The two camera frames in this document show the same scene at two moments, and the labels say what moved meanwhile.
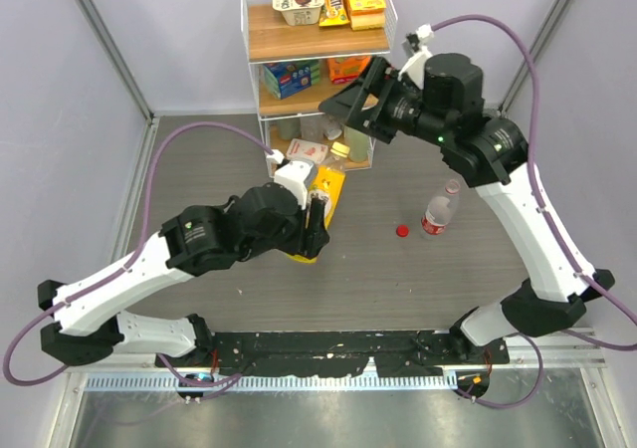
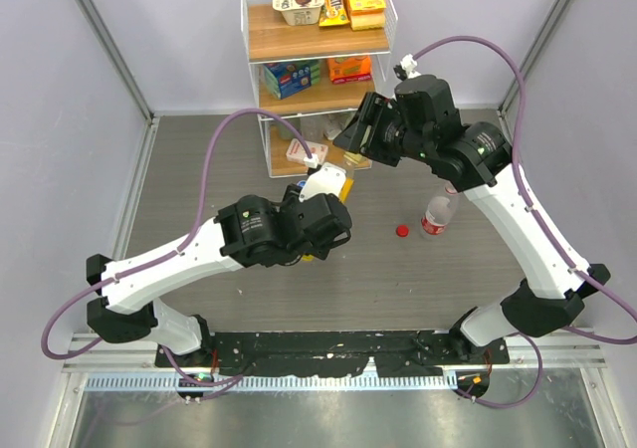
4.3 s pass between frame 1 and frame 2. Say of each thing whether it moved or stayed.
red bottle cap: stayed
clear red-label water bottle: stayed
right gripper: moved
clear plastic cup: stayed
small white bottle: stayed
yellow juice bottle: moved
